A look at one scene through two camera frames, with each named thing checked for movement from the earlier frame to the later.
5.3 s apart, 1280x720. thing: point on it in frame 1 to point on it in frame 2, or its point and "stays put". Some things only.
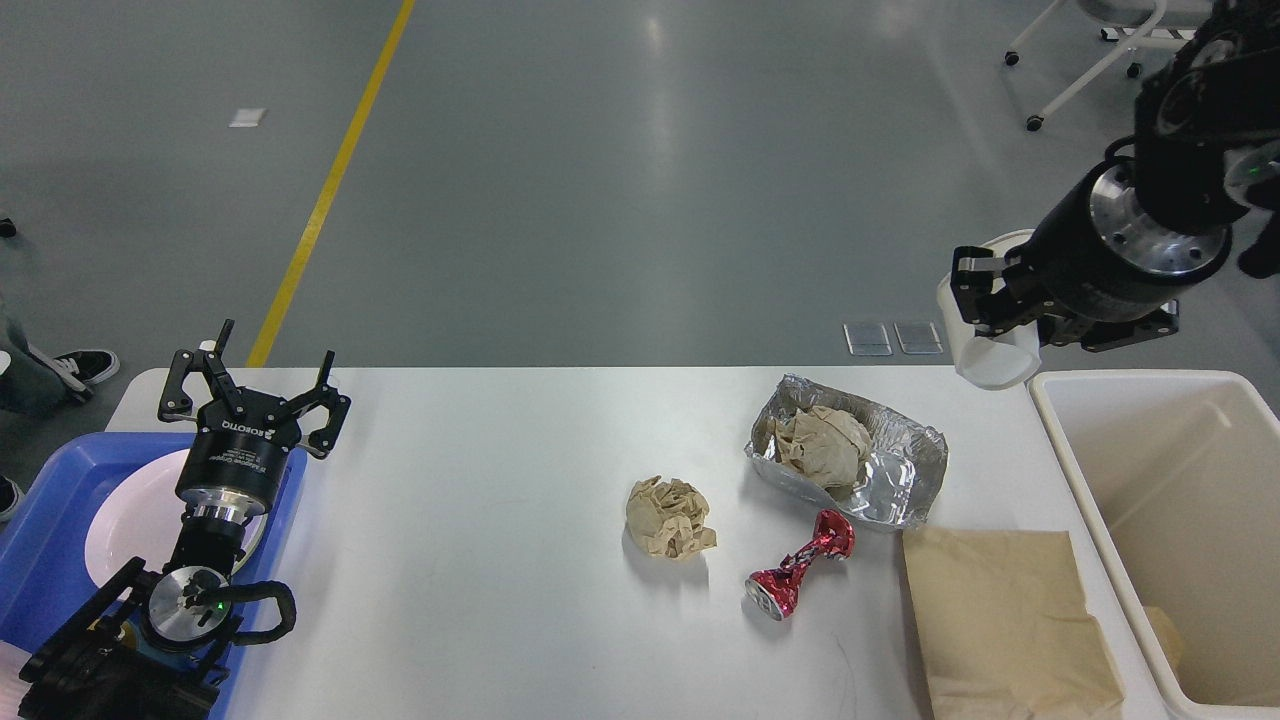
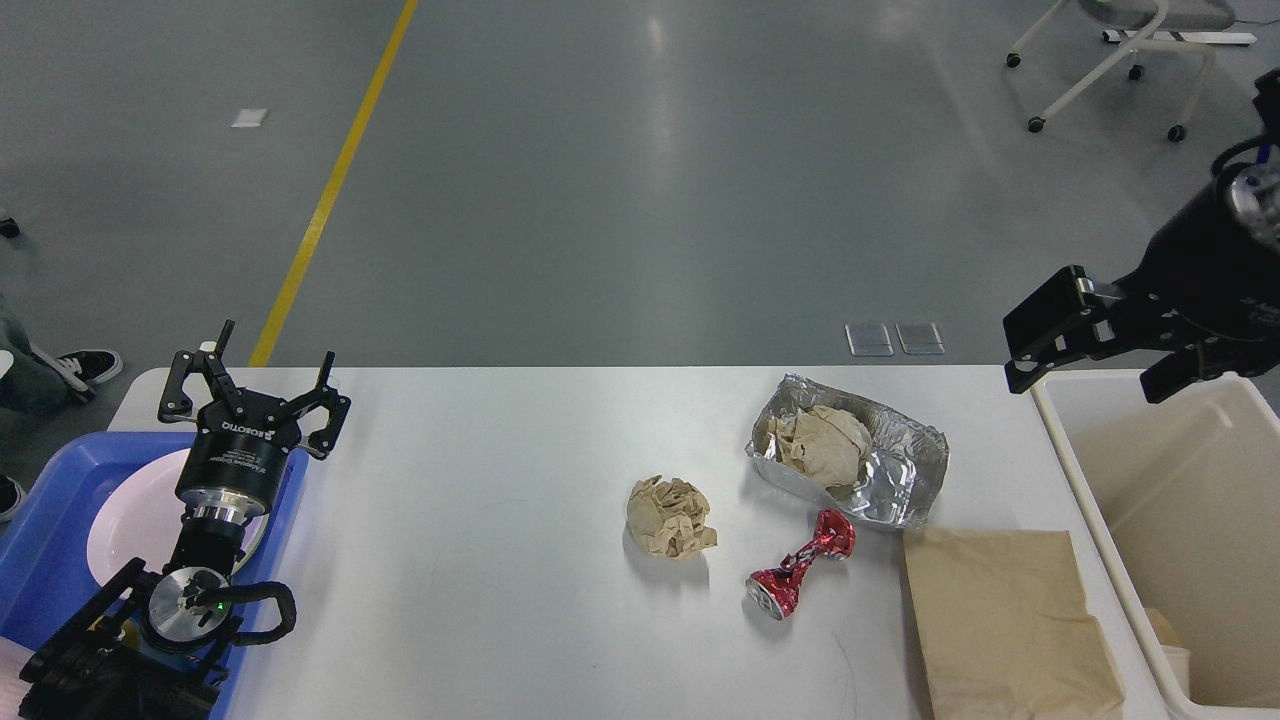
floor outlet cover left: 868,340 stays put
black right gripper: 1096,256 to 1208,286
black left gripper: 233,460 stays put
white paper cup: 985,360 to 1179,661
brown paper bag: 1001,627 stays put
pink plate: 135,514 stays put
